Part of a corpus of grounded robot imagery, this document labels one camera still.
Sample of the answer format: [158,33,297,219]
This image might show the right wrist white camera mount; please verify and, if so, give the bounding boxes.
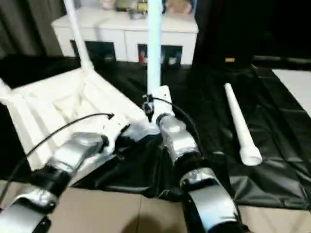
[148,85,176,119]

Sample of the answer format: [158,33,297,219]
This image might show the white plastic table top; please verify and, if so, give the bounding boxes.
[0,67,161,177]

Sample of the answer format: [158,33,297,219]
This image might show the white flat board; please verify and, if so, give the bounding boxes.
[272,69,311,110]

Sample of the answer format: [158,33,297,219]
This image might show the black mat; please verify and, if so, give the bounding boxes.
[0,54,311,211]

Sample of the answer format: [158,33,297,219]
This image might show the grey curtain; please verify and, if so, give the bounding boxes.
[0,0,64,58]

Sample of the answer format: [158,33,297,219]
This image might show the white plastic table leg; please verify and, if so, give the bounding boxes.
[0,79,14,104]
[225,83,262,167]
[146,0,163,98]
[63,0,95,70]

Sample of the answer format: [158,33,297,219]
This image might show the white cabinet with glass doors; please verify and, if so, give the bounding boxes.
[51,6,199,65]

